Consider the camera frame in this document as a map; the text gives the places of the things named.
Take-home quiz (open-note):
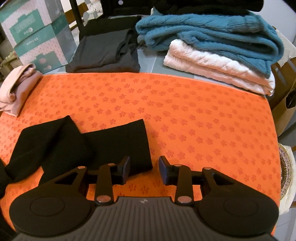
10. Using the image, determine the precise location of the woven basket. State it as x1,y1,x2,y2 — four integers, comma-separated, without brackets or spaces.
279,144,292,200

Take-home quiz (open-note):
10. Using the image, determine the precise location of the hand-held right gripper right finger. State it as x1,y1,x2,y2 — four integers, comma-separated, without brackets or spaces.
159,156,234,205

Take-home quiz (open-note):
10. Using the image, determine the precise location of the pink folded sweatshirt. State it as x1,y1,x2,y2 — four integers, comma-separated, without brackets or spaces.
0,63,43,117

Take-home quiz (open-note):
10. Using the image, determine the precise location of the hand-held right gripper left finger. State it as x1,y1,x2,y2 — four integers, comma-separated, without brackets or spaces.
52,156,131,205

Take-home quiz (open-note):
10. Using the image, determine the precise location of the teal and pink dotted box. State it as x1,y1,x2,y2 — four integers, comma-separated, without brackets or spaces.
0,0,66,44
13,15,78,74

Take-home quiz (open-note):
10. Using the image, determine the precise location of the teal knit sweater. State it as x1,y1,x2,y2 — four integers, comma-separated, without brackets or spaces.
135,10,285,78

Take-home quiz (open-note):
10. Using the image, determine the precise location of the black folded sweater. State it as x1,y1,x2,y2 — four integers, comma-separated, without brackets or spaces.
151,0,265,16

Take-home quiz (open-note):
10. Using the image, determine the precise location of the black folded cloth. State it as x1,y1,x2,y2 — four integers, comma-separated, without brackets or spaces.
79,16,142,44

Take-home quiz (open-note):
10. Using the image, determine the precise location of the dark grey folded garment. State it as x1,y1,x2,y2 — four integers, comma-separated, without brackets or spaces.
65,28,141,74

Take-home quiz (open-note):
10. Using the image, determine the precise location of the orange patterned table mat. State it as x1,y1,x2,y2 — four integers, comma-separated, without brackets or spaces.
0,72,281,237

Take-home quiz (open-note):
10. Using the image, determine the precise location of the white folded garment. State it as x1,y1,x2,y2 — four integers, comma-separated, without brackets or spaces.
163,39,276,95

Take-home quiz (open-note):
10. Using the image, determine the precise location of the black garment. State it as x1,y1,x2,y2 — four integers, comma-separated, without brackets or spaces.
0,115,153,202

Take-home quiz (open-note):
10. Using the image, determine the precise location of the brown cardboard box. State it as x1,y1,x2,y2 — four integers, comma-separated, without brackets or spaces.
269,25,296,137

